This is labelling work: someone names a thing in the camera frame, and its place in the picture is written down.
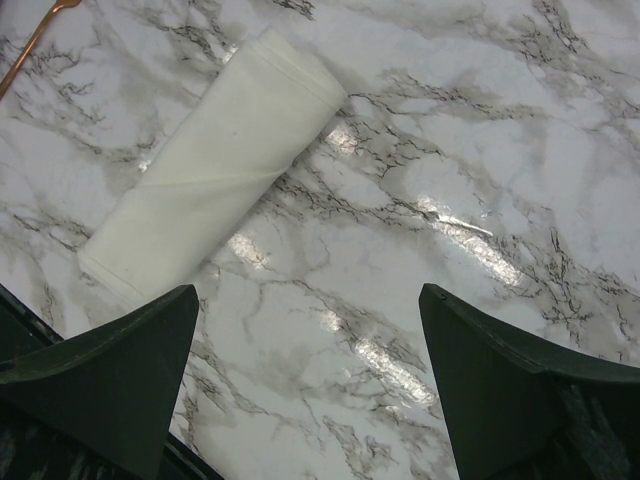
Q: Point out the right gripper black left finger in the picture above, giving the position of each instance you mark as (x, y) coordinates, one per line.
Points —
(100, 385)

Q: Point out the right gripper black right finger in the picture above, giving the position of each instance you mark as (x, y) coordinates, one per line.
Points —
(517, 406)

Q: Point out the white cloth napkin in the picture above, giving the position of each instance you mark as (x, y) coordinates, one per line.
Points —
(268, 103)

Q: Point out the rose gold fork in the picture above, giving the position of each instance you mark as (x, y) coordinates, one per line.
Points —
(13, 71)

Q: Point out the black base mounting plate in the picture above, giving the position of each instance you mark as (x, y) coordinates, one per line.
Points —
(100, 450)

